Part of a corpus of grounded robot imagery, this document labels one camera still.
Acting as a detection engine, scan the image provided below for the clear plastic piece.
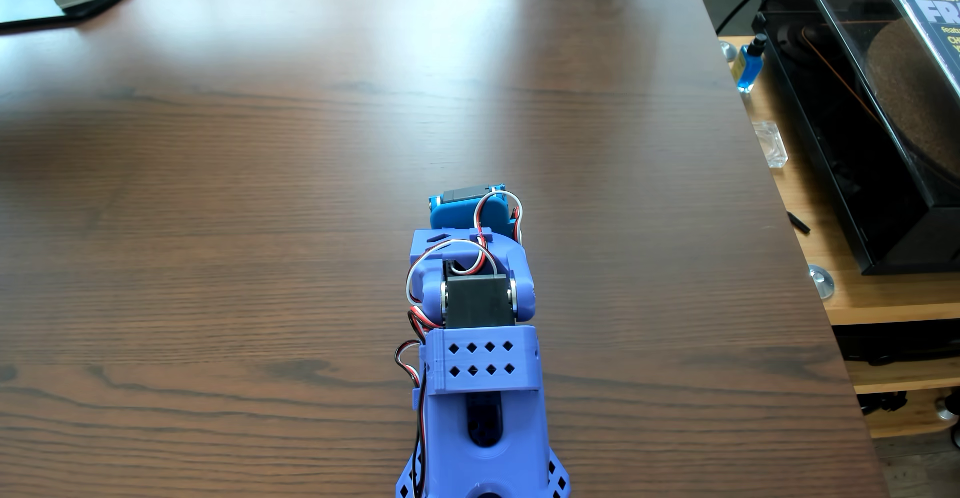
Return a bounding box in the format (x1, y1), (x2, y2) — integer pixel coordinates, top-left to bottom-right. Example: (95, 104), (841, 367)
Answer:
(752, 120), (789, 170)

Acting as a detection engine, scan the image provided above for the round metal disc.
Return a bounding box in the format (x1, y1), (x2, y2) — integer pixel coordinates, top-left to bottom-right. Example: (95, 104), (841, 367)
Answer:
(807, 266), (836, 303)

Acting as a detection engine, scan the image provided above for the black power cable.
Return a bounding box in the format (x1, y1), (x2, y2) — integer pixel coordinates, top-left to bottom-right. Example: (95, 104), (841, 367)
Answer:
(714, 0), (771, 35)

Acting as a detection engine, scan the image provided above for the small blue liquid bottle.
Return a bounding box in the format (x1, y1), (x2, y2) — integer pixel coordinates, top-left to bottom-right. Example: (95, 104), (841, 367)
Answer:
(735, 33), (768, 95)

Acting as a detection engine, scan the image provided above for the black turntable with dust cover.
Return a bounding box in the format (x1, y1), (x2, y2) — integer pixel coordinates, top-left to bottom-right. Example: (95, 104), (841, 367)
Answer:
(753, 0), (960, 276)

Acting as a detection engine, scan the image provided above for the light wooden cabinet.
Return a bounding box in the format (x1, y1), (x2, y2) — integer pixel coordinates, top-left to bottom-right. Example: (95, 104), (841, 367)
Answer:
(717, 35), (960, 441)

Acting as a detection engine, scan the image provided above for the white red wrist cable loop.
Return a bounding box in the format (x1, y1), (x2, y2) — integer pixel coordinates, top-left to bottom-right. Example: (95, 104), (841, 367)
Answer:
(474, 189), (525, 248)

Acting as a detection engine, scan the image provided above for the cork platter mat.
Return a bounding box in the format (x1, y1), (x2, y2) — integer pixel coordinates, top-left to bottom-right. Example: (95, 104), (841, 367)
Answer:
(865, 18), (960, 186)

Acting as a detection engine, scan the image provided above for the blue album cover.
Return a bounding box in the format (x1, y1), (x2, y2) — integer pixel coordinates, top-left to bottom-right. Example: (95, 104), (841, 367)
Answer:
(891, 0), (960, 99)

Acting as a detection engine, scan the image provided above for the red white black cable bundle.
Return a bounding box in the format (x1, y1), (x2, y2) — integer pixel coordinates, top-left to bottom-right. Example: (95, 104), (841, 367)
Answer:
(394, 305), (444, 498)

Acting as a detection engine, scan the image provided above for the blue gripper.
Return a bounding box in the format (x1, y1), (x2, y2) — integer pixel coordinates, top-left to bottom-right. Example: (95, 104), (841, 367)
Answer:
(428, 184), (520, 242)

